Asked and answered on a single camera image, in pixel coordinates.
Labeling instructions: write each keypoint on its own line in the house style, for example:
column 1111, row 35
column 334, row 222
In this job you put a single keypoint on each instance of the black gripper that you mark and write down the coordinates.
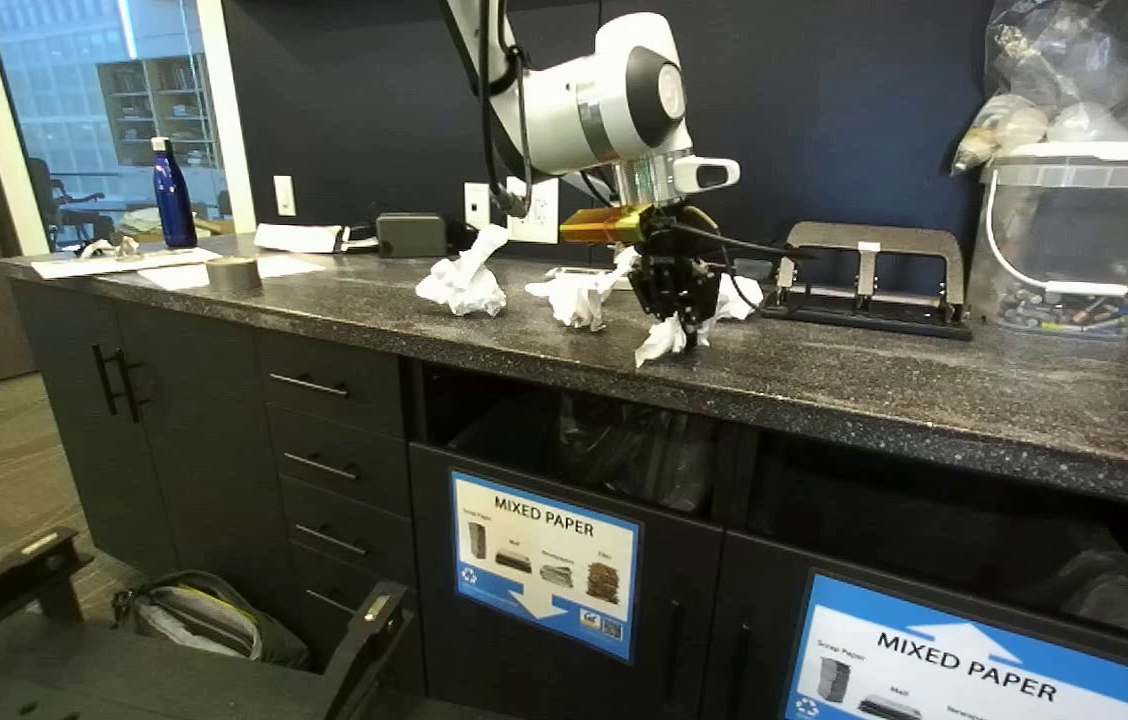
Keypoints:
column 677, row 266

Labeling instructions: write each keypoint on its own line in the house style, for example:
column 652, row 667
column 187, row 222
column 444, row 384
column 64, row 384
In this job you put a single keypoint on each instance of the white paper back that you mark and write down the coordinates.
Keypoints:
column 738, row 296

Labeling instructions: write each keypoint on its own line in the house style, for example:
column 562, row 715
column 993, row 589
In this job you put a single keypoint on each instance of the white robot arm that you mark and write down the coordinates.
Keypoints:
column 622, row 109

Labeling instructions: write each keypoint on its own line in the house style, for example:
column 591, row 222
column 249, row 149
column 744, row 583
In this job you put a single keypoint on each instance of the left trash bin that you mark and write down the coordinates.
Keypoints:
column 605, row 447

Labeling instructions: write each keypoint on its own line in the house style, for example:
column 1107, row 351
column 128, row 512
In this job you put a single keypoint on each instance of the trash bin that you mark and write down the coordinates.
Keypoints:
column 941, row 525
column 605, row 447

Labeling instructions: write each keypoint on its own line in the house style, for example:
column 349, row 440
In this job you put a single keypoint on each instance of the right trash bin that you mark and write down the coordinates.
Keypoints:
column 941, row 525

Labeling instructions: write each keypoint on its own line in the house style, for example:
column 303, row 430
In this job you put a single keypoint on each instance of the large white outlet plate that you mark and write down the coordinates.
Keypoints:
column 539, row 225

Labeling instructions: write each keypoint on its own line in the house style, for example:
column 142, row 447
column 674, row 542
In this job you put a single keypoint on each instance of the black three hole punch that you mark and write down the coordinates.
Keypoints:
column 866, row 301

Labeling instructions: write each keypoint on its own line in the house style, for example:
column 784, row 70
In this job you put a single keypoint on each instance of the small white outlet plate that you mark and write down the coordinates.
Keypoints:
column 477, row 205

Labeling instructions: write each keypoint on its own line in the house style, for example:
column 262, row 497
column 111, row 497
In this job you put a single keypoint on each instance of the black power adapter box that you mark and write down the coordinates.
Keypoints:
column 411, row 234

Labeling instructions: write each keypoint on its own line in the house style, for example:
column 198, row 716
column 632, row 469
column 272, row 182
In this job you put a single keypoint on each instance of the left mixed paper label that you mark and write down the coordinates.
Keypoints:
column 544, row 563

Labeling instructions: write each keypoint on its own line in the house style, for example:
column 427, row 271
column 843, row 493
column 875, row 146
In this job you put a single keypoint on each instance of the mixed paper label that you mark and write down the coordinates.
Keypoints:
column 544, row 563
column 886, row 658

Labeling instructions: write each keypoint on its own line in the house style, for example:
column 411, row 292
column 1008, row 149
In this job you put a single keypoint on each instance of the black drawer stack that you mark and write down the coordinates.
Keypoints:
column 338, row 430

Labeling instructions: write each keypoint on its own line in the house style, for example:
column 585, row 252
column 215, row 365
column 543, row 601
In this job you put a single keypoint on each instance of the right mixed paper label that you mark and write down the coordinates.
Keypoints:
column 886, row 658

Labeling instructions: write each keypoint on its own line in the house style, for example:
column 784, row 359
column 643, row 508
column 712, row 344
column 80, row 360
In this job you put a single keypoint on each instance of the clear plastic bucket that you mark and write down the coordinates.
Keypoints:
column 1055, row 236

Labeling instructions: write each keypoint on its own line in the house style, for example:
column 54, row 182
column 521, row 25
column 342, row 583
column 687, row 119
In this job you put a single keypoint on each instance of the white flat box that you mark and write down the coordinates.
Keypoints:
column 297, row 236

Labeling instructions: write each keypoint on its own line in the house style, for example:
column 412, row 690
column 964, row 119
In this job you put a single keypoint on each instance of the clear plastic bag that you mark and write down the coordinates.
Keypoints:
column 1055, row 70

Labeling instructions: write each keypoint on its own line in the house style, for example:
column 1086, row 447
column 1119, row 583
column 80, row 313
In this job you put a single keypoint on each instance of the blue water bottle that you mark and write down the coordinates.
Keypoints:
column 168, row 197

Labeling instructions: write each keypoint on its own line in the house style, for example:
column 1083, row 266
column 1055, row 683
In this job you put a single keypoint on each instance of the large white paper sheet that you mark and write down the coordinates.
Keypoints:
column 116, row 266

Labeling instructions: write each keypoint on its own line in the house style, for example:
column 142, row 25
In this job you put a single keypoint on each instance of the black double door cabinet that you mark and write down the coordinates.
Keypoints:
column 166, row 435

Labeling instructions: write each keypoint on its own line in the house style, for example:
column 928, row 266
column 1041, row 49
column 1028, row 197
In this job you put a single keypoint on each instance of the grey black bag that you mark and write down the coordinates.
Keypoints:
column 204, row 613

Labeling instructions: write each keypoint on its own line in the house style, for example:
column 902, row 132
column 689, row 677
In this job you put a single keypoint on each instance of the black cart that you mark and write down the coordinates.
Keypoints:
column 60, row 667

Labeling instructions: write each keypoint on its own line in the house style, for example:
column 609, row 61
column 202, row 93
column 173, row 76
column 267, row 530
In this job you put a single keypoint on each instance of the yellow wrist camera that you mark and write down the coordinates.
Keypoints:
column 602, row 225

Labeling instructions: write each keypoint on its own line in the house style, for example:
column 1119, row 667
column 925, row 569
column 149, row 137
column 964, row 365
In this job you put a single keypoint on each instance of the white wall switch plate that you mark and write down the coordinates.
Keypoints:
column 284, row 197

